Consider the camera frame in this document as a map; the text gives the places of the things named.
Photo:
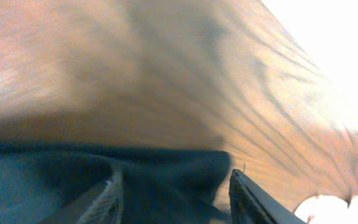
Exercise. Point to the white crumpled garment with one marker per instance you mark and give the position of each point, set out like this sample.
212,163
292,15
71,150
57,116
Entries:
328,209

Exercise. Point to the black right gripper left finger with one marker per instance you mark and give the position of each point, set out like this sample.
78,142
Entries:
101,204

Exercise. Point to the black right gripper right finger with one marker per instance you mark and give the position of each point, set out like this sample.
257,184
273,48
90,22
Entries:
250,204

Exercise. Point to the black leggings with red waistband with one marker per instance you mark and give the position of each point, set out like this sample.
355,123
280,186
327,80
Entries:
38,180

